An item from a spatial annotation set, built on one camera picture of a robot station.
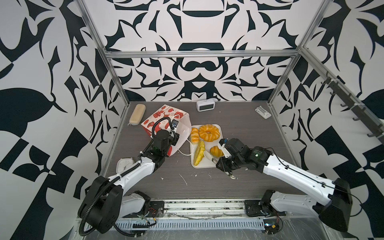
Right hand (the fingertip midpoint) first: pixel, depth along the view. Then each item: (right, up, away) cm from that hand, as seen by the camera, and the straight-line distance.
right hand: (217, 165), depth 74 cm
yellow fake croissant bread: (-8, +3, +12) cm, 15 cm away
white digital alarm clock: (-3, +33, +36) cm, 49 cm away
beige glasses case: (-52, +26, +34) cm, 67 cm away
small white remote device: (+40, +27, +38) cm, 62 cm away
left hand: (-23, +20, +8) cm, 32 cm away
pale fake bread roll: (-11, +12, +22) cm, 27 cm away
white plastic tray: (-5, -2, +11) cm, 12 cm away
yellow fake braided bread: (-1, +13, +26) cm, 29 cm away
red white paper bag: (-17, +17, +21) cm, 32 cm away
